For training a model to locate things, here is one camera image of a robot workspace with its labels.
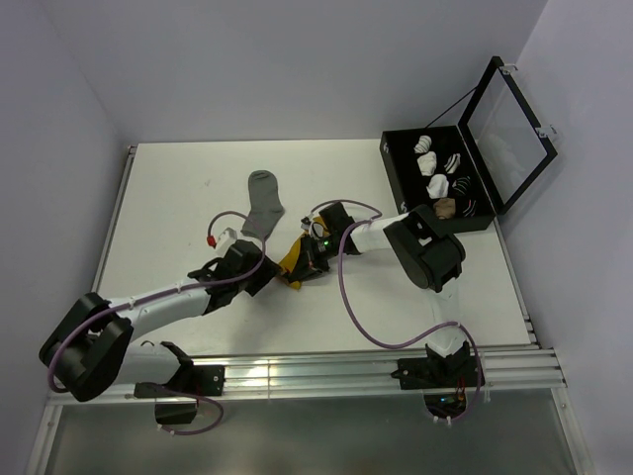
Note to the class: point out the white rolled sock lower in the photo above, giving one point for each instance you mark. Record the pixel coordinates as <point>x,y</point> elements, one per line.
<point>438,187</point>

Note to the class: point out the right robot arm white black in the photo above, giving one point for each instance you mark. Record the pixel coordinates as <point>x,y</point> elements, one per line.
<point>430,256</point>

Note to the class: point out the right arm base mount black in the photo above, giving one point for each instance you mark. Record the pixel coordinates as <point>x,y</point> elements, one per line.
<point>437,373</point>

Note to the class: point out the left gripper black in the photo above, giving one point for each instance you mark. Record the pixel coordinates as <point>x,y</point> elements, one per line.
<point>265,272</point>

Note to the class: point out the aluminium frame rail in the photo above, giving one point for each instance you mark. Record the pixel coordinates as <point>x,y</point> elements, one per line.
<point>321,414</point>

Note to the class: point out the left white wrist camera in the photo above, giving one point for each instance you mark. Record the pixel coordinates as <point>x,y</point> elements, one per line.
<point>222,241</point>

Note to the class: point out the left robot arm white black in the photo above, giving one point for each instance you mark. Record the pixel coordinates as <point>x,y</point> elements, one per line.
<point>84,354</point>

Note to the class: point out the black white striped rolled sock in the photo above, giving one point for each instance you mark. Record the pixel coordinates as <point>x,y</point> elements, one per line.
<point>452,163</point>

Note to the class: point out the brown rolled sock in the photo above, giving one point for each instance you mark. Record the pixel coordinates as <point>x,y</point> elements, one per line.
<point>445,208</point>

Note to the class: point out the glass box lid black frame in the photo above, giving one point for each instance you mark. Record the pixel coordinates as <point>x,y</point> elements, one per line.
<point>507,142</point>

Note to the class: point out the grey sock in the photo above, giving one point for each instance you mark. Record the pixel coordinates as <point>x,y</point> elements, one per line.
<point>266,209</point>

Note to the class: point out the yellow sock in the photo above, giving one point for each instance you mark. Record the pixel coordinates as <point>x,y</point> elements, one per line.
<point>299,250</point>

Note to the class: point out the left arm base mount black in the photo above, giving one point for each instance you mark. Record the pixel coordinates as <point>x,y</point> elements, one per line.
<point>190,381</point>

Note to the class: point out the black electronics box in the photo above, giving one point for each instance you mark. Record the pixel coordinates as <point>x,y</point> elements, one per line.
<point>175,414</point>

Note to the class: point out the dark colourful striped rolled sock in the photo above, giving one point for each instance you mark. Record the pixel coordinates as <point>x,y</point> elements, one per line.
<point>467,207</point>

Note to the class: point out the white rolled sock upper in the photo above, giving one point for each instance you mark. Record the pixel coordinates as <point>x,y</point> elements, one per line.
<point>427,163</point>

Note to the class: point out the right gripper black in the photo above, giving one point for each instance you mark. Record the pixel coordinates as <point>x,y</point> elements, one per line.
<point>310,263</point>

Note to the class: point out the black storage box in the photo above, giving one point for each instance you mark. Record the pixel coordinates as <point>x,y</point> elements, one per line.
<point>409,186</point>

